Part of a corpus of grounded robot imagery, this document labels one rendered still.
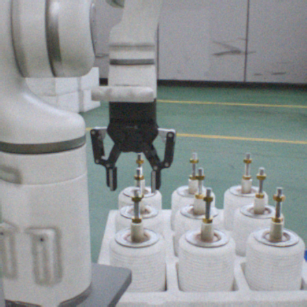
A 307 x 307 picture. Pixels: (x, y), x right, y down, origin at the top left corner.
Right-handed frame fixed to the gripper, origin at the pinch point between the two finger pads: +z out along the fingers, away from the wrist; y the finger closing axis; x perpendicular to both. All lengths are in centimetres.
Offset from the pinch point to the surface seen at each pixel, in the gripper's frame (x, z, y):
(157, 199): -21.7, 10.3, 0.1
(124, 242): 2.4, 9.6, 1.2
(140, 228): 0.6, 7.6, -1.1
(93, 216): -66, 34, 31
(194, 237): -2.1, 9.6, -10.0
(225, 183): -110, 34, -12
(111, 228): -18.6, 16.7, 9.9
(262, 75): -523, 12, -44
